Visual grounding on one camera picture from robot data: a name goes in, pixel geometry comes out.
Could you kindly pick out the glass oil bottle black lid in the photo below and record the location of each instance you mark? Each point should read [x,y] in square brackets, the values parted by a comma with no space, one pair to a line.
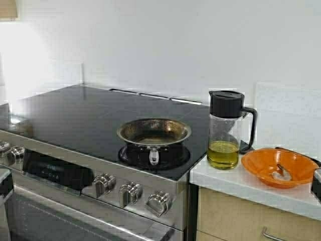
[226,114]

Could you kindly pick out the black spatula orange accent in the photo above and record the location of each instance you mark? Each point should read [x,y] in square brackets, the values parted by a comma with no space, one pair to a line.
[244,148]

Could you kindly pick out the orange plastic bowl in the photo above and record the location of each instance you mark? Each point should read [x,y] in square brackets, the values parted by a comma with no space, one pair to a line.
[262,162]

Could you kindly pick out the raw grey shrimp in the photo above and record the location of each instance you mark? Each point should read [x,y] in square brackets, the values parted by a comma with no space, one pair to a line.
[282,174]

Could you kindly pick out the steel frying pan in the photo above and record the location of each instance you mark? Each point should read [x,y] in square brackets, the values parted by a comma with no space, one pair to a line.
[154,134]

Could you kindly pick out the middle steel stove knob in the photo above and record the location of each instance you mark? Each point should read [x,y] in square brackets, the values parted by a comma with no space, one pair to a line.
[129,193]

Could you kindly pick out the steel stove knob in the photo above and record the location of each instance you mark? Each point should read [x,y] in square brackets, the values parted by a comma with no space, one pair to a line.
[103,184]
[129,193]
[159,203]

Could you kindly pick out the right steel stove knob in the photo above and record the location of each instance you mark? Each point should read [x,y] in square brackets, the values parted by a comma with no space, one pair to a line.
[159,203]

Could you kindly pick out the left steel stove knob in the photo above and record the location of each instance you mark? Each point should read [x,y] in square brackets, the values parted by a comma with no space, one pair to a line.
[103,184]

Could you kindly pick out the stainless steel electric range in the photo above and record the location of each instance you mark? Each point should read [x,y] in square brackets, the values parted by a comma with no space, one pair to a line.
[69,136]

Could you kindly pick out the wooden base cabinet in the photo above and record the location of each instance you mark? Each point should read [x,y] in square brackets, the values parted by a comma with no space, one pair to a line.
[226,217]

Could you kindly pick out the far left steel knob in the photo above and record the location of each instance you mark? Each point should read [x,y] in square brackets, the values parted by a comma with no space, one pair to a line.
[15,155]

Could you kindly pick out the black object at left edge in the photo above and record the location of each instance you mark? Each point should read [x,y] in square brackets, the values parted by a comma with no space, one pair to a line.
[6,181]

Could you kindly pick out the black appliance at right edge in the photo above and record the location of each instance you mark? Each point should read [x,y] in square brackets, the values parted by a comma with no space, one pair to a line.
[316,184]

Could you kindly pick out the steel drawer handle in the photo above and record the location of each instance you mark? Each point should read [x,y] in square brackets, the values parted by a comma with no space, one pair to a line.
[265,234]

